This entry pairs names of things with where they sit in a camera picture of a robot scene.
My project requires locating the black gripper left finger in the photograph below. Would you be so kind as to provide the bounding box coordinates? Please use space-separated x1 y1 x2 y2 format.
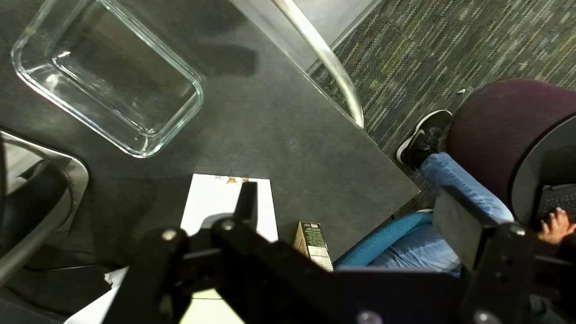
114 183 337 324

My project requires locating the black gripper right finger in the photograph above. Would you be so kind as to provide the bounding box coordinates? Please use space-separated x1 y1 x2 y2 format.
431 189 543 324

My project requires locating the green cereal box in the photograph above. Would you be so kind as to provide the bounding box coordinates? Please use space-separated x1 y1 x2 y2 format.
294 221 334 272

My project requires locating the seated person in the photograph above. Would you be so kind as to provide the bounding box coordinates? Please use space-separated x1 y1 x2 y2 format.
368 110 575 273

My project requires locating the blue office chair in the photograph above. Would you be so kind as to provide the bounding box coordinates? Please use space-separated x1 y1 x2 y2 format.
336 210 433 270

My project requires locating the maroon round chair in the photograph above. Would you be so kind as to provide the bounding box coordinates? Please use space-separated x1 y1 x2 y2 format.
447 79 576 223

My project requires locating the clear glass container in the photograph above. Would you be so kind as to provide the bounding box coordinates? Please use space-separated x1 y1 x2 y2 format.
12 0 206 158

